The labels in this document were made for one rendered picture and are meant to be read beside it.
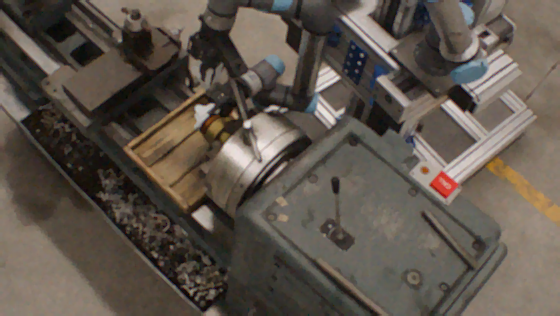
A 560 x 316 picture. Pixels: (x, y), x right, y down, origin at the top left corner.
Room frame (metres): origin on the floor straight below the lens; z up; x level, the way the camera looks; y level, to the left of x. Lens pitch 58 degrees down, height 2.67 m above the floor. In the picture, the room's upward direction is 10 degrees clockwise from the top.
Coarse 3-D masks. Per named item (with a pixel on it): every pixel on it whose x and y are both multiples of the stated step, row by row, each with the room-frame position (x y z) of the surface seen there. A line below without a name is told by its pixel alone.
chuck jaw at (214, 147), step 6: (210, 144) 1.02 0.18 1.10; (216, 144) 1.02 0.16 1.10; (222, 144) 1.02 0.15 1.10; (210, 150) 1.01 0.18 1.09; (216, 150) 1.00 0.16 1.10; (210, 156) 0.98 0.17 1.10; (210, 162) 0.96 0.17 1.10; (204, 168) 0.93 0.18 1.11; (204, 174) 0.92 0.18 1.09; (210, 186) 0.89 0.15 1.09
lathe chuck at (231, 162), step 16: (240, 128) 1.00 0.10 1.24; (256, 128) 1.00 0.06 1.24; (272, 128) 1.02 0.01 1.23; (288, 128) 1.04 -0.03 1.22; (240, 144) 0.95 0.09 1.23; (224, 160) 0.92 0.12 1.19; (240, 160) 0.91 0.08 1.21; (208, 176) 0.89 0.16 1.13; (224, 176) 0.88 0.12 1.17; (240, 176) 0.88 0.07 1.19; (208, 192) 0.88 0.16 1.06; (224, 192) 0.86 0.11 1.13; (224, 208) 0.85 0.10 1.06
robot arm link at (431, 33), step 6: (462, 6) 1.48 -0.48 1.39; (468, 6) 1.49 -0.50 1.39; (468, 12) 1.46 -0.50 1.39; (468, 18) 1.43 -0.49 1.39; (432, 24) 1.44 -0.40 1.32; (468, 24) 1.42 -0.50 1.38; (432, 30) 1.43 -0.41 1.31; (426, 36) 1.45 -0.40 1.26; (432, 36) 1.43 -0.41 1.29; (438, 36) 1.39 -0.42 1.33; (432, 42) 1.42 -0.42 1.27; (438, 42) 1.38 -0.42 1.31; (438, 48) 1.41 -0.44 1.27
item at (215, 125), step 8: (208, 120) 1.09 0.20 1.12; (216, 120) 1.09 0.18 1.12; (224, 120) 1.10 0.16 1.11; (200, 128) 1.07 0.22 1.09; (208, 128) 1.07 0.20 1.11; (216, 128) 1.06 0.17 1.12; (224, 128) 1.07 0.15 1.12; (208, 136) 1.05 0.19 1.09; (216, 136) 1.04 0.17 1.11; (224, 136) 1.05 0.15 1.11; (224, 144) 1.03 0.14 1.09
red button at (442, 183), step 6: (438, 174) 0.95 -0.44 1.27; (444, 174) 0.95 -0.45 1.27; (432, 180) 0.93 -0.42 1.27; (438, 180) 0.93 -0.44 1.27; (444, 180) 0.93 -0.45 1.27; (450, 180) 0.94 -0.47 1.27; (432, 186) 0.91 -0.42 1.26; (438, 186) 0.91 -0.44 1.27; (444, 186) 0.91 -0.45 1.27; (450, 186) 0.92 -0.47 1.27; (456, 186) 0.92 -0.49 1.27; (438, 192) 0.90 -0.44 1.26; (444, 192) 0.90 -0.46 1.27; (450, 192) 0.90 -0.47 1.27
